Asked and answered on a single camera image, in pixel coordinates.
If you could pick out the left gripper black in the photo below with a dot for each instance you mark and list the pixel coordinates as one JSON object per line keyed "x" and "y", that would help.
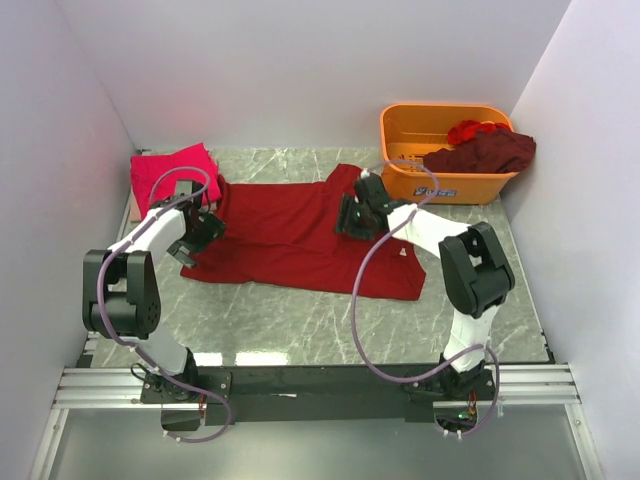
{"x": 212, "y": 228}

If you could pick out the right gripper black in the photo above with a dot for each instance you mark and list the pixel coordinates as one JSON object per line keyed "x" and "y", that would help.
{"x": 346, "y": 207}

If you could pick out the red t shirt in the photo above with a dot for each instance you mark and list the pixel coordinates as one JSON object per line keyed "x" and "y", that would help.
{"x": 283, "y": 234}

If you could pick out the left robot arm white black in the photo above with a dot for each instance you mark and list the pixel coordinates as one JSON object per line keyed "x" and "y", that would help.
{"x": 121, "y": 298}

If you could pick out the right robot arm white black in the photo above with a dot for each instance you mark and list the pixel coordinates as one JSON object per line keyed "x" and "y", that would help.
{"x": 477, "y": 275}

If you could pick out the folded pink t shirt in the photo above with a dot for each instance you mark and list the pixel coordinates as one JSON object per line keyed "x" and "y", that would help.
{"x": 146, "y": 170}

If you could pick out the orange plastic basket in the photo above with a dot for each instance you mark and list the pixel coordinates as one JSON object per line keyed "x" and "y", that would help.
{"x": 409, "y": 131}

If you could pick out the bright red cloth in basket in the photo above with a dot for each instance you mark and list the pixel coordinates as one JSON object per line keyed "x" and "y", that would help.
{"x": 467, "y": 130}

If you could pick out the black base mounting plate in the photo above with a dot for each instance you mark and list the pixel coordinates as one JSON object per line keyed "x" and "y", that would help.
{"x": 312, "y": 393}

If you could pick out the dark maroon t shirt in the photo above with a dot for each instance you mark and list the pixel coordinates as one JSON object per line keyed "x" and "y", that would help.
{"x": 500, "y": 152}

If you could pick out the aluminium rail frame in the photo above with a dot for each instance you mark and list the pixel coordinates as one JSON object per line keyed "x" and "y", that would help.
{"x": 117, "y": 389}

